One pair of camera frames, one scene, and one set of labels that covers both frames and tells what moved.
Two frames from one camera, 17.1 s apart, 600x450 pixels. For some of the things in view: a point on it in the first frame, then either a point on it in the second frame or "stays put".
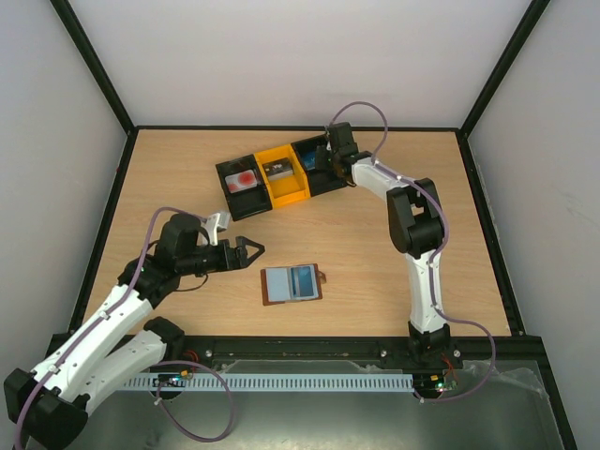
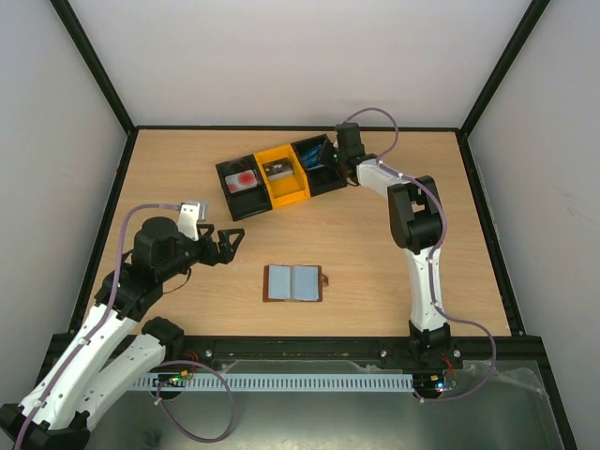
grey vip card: [278, 169] stays put
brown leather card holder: [284, 284] stays put
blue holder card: [302, 281] to [311, 157]
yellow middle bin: [288, 189] stays put
